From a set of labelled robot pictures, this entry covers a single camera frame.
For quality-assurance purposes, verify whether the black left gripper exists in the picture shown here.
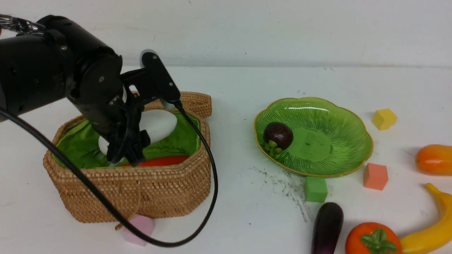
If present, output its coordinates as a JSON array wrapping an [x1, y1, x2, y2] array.
[[70, 53, 150, 166]]

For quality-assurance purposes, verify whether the white radish toy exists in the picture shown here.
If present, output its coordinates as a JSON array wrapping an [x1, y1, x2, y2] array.
[[98, 110, 178, 156]]

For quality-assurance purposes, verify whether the red chili pepper toy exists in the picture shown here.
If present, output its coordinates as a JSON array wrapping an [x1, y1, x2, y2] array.
[[137, 156, 189, 167]]

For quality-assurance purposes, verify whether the dark purple mangosteen toy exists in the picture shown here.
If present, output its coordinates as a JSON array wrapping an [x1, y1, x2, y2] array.
[[263, 122, 293, 156]]

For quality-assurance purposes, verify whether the orange tomato toy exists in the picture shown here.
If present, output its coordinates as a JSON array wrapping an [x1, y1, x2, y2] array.
[[345, 222, 403, 254]]

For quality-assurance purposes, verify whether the yellow banana toy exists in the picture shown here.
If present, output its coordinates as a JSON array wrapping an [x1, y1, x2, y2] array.
[[400, 183, 452, 254]]

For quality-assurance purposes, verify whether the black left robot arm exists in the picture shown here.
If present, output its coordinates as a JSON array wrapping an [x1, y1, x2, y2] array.
[[1, 14, 150, 166]]

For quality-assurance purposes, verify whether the green fabric basket liner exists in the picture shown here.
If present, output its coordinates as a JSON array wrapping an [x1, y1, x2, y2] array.
[[56, 112, 200, 169]]

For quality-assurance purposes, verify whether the woven rattan basket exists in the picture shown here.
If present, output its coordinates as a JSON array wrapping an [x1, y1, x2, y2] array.
[[43, 110, 211, 223]]

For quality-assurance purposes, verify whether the pink foam cube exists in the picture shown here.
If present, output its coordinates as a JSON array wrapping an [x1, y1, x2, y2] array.
[[123, 214, 154, 247]]

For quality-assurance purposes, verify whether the green glass leaf plate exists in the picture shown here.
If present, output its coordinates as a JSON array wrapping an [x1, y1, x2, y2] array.
[[253, 97, 374, 177]]

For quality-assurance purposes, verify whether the green foam cube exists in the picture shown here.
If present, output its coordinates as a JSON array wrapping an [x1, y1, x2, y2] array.
[[304, 176, 328, 203]]

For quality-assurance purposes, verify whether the purple eggplant toy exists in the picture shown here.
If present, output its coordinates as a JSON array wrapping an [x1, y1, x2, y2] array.
[[311, 202, 344, 254]]

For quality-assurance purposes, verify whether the yellow foam cube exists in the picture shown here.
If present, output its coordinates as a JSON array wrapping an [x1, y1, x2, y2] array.
[[372, 108, 397, 131]]

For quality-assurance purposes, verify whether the orange foam cube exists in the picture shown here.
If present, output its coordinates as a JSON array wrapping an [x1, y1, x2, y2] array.
[[363, 163, 388, 191]]

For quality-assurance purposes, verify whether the orange mango toy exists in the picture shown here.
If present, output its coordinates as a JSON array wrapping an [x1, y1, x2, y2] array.
[[415, 144, 452, 176]]

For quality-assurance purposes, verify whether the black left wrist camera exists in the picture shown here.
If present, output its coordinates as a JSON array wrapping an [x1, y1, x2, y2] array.
[[120, 49, 182, 108]]

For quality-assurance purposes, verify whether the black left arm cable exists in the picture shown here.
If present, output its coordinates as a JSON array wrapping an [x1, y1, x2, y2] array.
[[0, 101, 219, 248]]

